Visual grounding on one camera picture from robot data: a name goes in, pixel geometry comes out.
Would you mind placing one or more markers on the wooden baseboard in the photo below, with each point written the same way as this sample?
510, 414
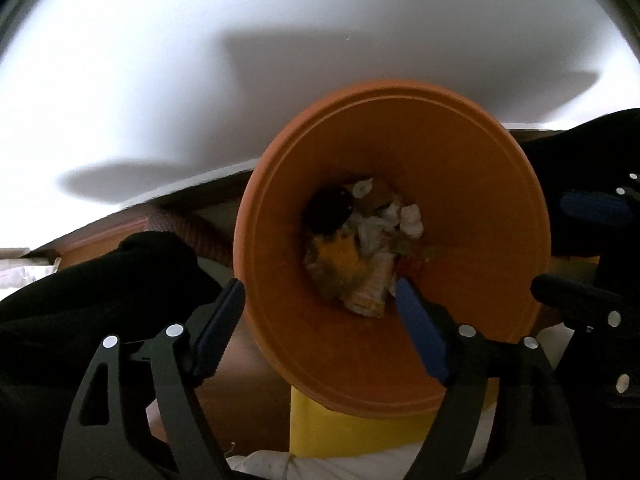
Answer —
100, 230

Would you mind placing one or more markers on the brown striped cloth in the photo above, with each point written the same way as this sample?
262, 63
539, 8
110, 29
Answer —
200, 237

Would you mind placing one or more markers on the green snack packet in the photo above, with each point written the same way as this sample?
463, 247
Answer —
417, 252

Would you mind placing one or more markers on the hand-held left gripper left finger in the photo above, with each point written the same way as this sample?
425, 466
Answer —
220, 330

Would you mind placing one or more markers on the crumpled white paper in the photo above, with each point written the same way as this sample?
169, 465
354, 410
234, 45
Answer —
370, 230

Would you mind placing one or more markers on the white tissue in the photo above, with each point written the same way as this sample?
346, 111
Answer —
412, 220

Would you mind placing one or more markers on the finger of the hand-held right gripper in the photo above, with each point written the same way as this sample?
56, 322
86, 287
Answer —
575, 300
590, 205

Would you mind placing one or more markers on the white cloth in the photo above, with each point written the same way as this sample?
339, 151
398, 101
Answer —
300, 467

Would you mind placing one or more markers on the black cap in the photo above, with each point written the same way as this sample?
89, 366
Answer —
327, 210

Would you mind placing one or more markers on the yellow plastic post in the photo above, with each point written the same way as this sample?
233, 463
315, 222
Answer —
340, 425

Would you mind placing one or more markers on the yellow orange snack packet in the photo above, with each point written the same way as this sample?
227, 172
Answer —
332, 260

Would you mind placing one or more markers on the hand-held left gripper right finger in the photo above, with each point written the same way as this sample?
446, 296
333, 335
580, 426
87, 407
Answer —
420, 340

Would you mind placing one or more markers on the orange plastic bin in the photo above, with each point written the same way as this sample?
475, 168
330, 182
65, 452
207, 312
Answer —
475, 185

